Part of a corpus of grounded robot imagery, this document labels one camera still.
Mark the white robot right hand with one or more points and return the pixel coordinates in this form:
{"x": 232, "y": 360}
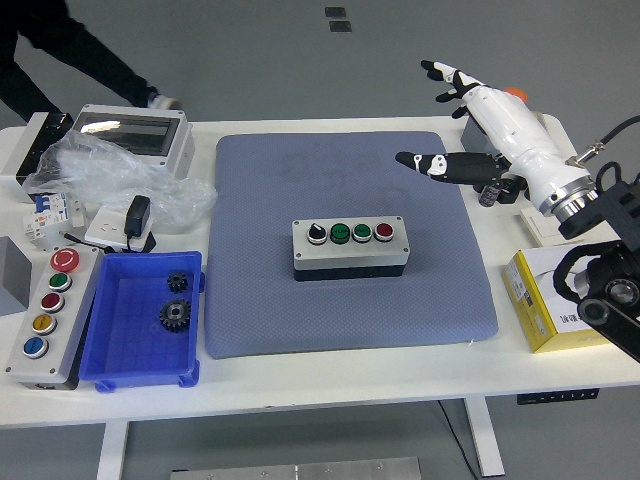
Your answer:
{"x": 515, "y": 130}

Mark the four-button grey control box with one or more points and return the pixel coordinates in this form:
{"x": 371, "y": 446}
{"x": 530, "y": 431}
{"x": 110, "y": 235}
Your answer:
{"x": 345, "y": 262}

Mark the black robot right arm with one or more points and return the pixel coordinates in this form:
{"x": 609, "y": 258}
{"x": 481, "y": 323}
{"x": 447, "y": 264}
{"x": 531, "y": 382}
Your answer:
{"x": 615, "y": 200}

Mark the five-button grey control box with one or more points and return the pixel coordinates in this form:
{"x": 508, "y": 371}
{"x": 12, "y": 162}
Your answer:
{"x": 30, "y": 360}

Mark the orange cylinder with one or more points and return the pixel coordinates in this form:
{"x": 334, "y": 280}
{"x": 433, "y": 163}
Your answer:
{"x": 517, "y": 92}

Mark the black cylindrical capacitor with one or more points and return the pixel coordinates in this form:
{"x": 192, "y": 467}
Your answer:
{"x": 490, "y": 195}

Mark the yellow white carton box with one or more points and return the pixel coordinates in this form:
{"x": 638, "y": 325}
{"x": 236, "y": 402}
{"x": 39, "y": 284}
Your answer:
{"x": 530, "y": 295}

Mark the black floor outlet cover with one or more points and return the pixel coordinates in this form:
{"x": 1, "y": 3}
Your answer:
{"x": 334, "y": 12}
{"x": 340, "y": 27}

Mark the black table control panel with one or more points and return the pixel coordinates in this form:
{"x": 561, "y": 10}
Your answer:
{"x": 555, "y": 397}

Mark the white table leg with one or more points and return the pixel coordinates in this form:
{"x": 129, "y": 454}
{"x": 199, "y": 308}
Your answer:
{"x": 485, "y": 440}
{"x": 112, "y": 450}

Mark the blue-grey padded mat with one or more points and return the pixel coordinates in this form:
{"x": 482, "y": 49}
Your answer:
{"x": 260, "y": 310}

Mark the small black gear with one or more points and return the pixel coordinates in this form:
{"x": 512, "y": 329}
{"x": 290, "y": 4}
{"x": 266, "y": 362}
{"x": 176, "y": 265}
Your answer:
{"x": 177, "y": 282}

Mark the grey distribution box dark window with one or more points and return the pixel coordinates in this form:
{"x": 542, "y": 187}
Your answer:
{"x": 130, "y": 132}

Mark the large black gear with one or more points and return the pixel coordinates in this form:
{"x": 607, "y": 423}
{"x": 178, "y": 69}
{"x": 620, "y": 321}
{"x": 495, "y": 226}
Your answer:
{"x": 175, "y": 314}

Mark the black power adapter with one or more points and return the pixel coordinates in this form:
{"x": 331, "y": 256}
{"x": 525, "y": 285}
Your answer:
{"x": 137, "y": 215}

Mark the grey metal plate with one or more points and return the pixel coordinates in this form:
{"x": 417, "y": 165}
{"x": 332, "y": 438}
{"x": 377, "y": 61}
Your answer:
{"x": 300, "y": 470}

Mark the clear plastic bag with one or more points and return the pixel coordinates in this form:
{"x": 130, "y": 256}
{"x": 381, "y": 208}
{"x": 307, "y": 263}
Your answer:
{"x": 100, "y": 170}

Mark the blue plastic bin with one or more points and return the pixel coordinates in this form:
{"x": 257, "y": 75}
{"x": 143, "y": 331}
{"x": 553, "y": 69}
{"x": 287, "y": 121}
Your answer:
{"x": 130, "y": 345}

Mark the person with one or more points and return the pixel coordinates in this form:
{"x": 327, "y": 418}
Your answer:
{"x": 75, "y": 50}

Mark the white blue circuit breaker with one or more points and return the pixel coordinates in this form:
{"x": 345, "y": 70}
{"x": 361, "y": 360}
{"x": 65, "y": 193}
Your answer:
{"x": 47, "y": 215}

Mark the white device glossy black strip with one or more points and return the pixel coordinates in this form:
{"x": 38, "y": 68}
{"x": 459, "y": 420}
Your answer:
{"x": 20, "y": 150}

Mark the grey metal box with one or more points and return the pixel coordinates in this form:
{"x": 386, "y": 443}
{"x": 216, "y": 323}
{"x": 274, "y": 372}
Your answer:
{"x": 12, "y": 275}

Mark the white wall switch plate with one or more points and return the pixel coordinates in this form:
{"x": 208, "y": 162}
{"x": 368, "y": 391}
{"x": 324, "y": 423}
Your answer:
{"x": 537, "y": 227}

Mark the white wall socket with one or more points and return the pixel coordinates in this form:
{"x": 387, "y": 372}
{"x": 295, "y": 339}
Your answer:
{"x": 107, "y": 225}

